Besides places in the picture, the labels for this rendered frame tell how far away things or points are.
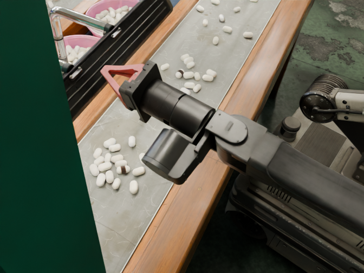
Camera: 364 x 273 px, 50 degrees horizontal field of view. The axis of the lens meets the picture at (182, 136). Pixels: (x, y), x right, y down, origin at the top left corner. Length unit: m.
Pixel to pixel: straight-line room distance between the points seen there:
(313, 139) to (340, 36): 1.58
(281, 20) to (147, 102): 1.11
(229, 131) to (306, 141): 1.08
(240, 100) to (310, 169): 0.73
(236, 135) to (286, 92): 1.95
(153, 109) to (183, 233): 0.44
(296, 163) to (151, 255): 0.50
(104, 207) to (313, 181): 0.62
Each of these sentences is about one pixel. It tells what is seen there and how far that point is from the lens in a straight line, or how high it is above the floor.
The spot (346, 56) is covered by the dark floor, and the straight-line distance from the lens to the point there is 2.93.
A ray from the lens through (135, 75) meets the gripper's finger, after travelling 0.62.
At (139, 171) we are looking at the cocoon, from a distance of 1.05.
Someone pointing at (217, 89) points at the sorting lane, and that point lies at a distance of 1.30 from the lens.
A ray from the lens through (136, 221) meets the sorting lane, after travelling 1.00.
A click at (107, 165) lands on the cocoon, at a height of 0.76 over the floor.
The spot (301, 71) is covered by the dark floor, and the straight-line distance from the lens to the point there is 2.66.
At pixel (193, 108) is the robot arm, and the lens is 0.57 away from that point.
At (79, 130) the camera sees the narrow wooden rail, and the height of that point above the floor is 0.76.
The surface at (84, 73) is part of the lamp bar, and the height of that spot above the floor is 1.09.
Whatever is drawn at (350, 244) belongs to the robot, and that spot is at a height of 0.37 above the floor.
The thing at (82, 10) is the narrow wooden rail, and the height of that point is 0.76.
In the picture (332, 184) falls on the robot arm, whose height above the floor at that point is 1.22.
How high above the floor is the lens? 1.63
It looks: 51 degrees down
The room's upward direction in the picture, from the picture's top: 7 degrees clockwise
